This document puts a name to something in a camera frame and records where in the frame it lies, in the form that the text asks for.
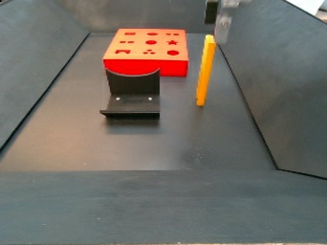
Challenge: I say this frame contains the yellow square-circle peg object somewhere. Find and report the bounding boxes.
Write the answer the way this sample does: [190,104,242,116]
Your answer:
[194,34,216,106]

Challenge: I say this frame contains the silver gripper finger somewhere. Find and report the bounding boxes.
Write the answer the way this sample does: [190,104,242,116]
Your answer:
[214,0,240,44]

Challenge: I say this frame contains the red foam shape board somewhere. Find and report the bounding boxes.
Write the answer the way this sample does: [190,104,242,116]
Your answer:
[102,29,189,77]

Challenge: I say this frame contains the black curved holder stand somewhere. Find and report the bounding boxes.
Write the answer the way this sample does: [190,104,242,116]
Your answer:
[100,70,160,118]

